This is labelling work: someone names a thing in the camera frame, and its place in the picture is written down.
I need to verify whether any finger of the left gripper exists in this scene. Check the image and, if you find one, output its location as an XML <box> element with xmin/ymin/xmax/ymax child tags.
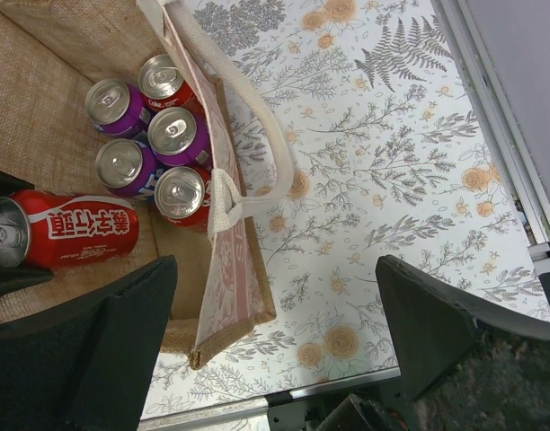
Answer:
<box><xmin>0</xmin><ymin>171</ymin><xmax>35</xmax><ymax>197</ymax></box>
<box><xmin>0</xmin><ymin>267</ymin><xmax>53</xmax><ymax>297</ymax></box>

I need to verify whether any red coke can front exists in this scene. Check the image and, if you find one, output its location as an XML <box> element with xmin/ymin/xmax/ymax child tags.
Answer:
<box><xmin>0</xmin><ymin>189</ymin><xmax>139</xmax><ymax>269</ymax></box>

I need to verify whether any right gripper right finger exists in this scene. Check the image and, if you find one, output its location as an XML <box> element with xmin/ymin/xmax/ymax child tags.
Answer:
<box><xmin>375</xmin><ymin>254</ymin><xmax>550</xmax><ymax>431</ymax></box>

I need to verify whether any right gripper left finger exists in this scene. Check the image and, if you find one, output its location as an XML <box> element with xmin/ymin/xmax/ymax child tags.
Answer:
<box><xmin>0</xmin><ymin>256</ymin><xmax>178</xmax><ymax>430</ymax></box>

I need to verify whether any floral patterned tablecloth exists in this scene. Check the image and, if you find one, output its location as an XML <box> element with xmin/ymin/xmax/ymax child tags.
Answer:
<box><xmin>144</xmin><ymin>1</ymin><xmax>550</xmax><ymax>418</ymax></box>

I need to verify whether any red coke can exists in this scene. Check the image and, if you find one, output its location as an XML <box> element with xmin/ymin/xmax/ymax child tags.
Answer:
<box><xmin>137</xmin><ymin>54</ymin><xmax>205</xmax><ymax>117</ymax></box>
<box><xmin>154</xmin><ymin>166</ymin><xmax>211</xmax><ymax>233</ymax></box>
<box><xmin>0</xmin><ymin>189</ymin><xmax>139</xmax><ymax>269</ymax></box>

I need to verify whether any purple fanta can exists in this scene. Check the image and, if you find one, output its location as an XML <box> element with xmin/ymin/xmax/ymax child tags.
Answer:
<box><xmin>94</xmin><ymin>138</ymin><xmax>165</xmax><ymax>202</ymax></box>
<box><xmin>85</xmin><ymin>78</ymin><xmax>152</xmax><ymax>142</ymax></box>
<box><xmin>147</xmin><ymin>107</ymin><xmax>213</xmax><ymax>171</ymax></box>

